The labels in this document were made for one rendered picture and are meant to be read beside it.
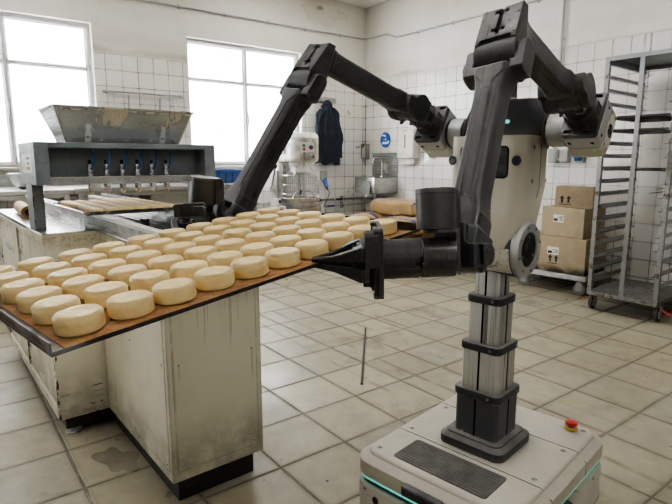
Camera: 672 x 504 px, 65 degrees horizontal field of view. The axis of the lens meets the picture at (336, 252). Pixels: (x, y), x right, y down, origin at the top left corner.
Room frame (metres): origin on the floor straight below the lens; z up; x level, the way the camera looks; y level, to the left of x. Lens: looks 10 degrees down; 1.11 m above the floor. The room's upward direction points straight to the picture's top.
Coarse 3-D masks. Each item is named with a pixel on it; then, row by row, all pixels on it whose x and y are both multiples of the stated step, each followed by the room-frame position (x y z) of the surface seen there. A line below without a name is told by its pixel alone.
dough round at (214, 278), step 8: (200, 272) 0.66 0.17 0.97; (208, 272) 0.66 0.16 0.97; (216, 272) 0.65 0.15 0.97; (224, 272) 0.65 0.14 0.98; (232, 272) 0.66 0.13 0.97; (200, 280) 0.64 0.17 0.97; (208, 280) 0.64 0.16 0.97; (216, 280) 0.64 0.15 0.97; (224, 280) 0.64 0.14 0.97; (232, 280) 0.66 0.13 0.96; (200, 288) 0.64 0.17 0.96; (208, 288) 0.64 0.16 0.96; (216, 288) 0.64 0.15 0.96; (224, 288) 0.65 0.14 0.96
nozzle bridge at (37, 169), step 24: (24, 144) 2.10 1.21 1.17; (48, 144) 2.00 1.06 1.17; (72, 144) 2.05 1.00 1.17; (96, 144) 2.11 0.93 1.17; (120, 144) 2.16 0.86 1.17; (144, 144) 2.22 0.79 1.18; (168, 144) 2.29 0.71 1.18; (192, 144) 2.36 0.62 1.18; (24, 168) 2.13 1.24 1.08; (48, 168) 2.00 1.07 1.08; (72, 168) 2.13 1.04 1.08; (96, 168) 2.18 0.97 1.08; (144, 168) 2.30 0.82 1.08; (192, 168) 2.44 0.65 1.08
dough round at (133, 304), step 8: (112, 296) 0.58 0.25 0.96; (120, 296) 0.58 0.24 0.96; (128, 296) 0.58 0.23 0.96; (136, 296) 0.58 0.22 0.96; (144, 296) 0.57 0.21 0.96; (152, 296) 0.58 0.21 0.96; (112, 304) 0.56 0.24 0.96; (120, 304) 0.56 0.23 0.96; (128, 304) 0.56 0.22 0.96; (136, 304) 0.56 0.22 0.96; (144, 304) 0.57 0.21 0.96; (152, 304) 0.58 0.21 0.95; (112, 312) 0.56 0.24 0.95; (120, 312) 0.56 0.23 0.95; (128, 312) 0.56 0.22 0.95; (136, 312) 0.56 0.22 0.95; (144, 312) 0.57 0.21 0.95; (120, 320) 0.56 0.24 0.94
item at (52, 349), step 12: (348, 216) 1.02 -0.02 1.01; (408, 228) 0.92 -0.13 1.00; (312, 264) 0.72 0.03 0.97; (252, 288) 0.65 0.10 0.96; (216, 300) 0.61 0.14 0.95; (0, 312) 0.59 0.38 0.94; (180, 312) 0.58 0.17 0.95; (12, 324) 0.56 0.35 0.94; (24, 324) 0.57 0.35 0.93; (144, 324) 0.54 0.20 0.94; (24, 336) 0.53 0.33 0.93; (36, 336) 0.50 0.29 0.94; (108, 336) 0.52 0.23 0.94; (48, 348) 0.48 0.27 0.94; (60, 348) 0.49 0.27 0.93; (72, 348) 0.49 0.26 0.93
